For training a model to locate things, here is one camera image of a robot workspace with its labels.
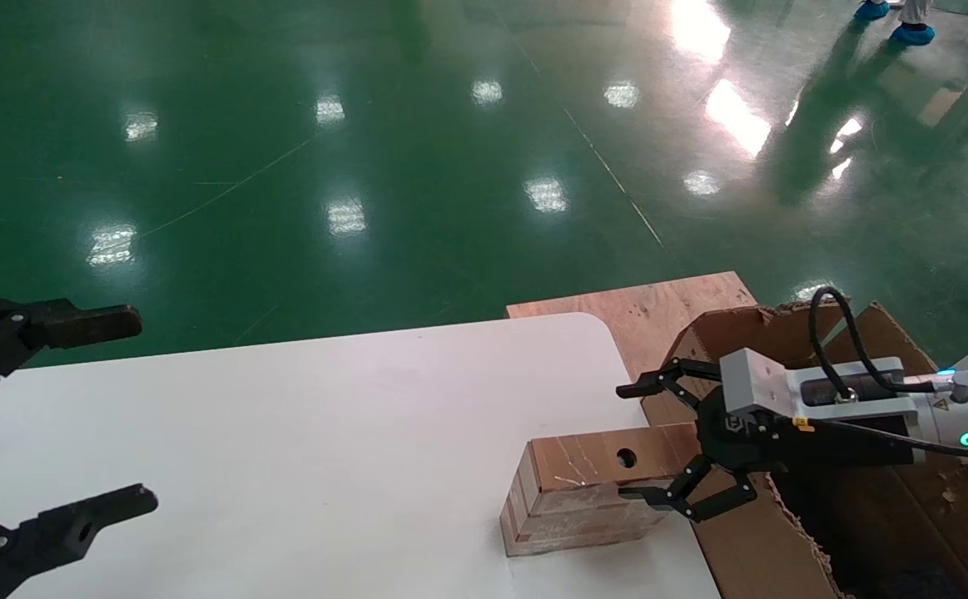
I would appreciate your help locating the white trouser leg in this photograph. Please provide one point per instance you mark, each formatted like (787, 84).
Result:
(916, 10)

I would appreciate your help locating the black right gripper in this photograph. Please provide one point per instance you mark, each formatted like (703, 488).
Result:
(737, 433)

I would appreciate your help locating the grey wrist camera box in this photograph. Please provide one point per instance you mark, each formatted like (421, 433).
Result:
(754, 378)

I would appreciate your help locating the big open cardboard box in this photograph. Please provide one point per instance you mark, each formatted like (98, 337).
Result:
(742, 549)

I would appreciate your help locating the blue shoe cover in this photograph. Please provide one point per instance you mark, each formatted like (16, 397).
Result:
(871, 10)
(912, 33)

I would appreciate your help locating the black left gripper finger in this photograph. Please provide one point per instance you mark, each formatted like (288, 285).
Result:
(76, 324)
(59, 532)

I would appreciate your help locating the wooden pallet board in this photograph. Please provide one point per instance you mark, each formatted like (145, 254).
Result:
(658, 312)

